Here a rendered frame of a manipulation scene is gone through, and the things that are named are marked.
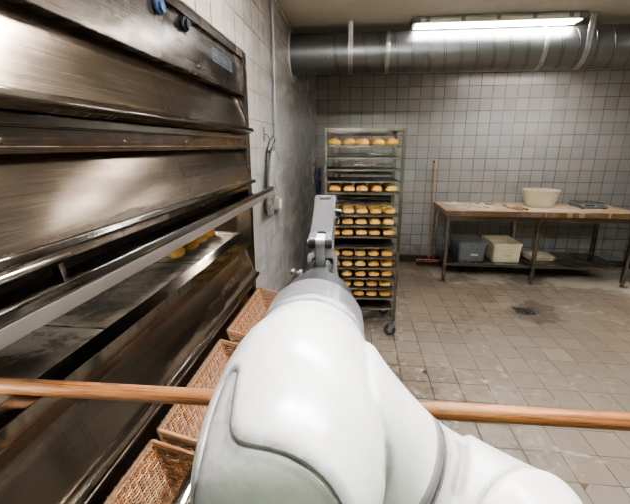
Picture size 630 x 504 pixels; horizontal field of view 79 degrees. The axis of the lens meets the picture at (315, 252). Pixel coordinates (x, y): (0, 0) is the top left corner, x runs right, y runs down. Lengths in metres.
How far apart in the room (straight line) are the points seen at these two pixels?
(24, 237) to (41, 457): 0.44
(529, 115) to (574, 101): 0.55
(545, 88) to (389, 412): 5.90
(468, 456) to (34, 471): 0.86
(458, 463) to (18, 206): 0.78
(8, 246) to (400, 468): 0.71
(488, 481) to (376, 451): 0.09
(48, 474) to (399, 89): 5.29
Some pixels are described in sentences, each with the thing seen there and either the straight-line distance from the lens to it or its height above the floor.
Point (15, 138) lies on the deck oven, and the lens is 0.87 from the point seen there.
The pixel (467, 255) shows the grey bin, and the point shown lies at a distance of 5.24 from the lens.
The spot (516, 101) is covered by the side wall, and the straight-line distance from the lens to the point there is 5.92.
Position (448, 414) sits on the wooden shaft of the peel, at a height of 1.19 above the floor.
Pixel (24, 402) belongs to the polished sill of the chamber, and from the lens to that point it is 0.94.
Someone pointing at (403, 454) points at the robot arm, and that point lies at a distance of 0.24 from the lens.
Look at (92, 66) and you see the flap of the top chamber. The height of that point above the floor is 1.82.
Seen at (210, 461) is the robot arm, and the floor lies 1.51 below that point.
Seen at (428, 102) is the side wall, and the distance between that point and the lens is 5.64.
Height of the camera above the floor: 1.64
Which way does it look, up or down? 15 degrees down
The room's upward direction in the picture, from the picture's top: straight up
